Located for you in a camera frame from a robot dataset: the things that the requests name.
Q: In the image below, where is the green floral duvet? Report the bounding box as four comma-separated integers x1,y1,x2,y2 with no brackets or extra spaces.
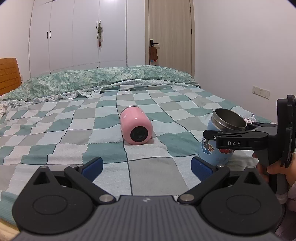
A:
1,65,199,102

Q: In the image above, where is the clear plastic wrapper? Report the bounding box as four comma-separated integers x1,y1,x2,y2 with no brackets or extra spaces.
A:
243,113,257,123

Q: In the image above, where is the green hanging ornament on wardrobe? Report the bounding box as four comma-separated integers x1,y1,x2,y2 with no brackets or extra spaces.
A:
97,21,103,48

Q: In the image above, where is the white built-in wardrobe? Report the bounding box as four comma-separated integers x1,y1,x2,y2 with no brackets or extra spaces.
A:
29,1,127,77

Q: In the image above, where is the brown plush on door handle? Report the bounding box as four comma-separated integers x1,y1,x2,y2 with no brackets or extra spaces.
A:
149,45,158,63

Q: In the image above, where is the pink cup lying down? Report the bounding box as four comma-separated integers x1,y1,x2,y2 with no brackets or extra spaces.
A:
120,106,153,145

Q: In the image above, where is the white wall socket plate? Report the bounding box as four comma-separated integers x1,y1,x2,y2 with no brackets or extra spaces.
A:
252,86,270,99

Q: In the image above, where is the orange wooden headboard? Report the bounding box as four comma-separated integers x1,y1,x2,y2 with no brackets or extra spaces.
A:
0,58,22,95

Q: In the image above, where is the beige wooden door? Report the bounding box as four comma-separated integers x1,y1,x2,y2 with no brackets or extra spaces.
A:
145,0,195,76

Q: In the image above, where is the person's right hand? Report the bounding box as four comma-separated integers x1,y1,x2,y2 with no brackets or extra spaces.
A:
256,153,296,186

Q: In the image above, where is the green grey checkered blanket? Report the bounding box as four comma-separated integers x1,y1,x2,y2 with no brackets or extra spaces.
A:
0,84,273,227

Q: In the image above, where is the blue cartoon-print steel cup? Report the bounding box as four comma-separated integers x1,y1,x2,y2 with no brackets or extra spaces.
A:
199,108,247,166

